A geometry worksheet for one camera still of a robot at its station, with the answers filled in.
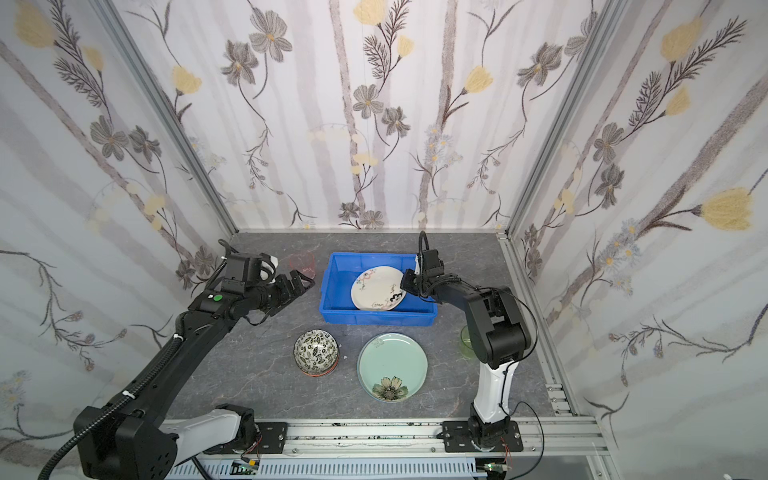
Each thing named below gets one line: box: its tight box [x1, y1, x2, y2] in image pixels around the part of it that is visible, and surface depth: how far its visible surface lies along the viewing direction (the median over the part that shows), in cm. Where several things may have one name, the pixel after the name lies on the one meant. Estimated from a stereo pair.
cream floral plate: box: [350, 266, 407, 312], surface depth 103 cm
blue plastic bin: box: [319, 252, 439, 327], surface depth 97 cm
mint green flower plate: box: [357, 332, 429, 403], surface depth 86 cm
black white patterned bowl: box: [293, 329, 340, 378], surface depth 82 cm
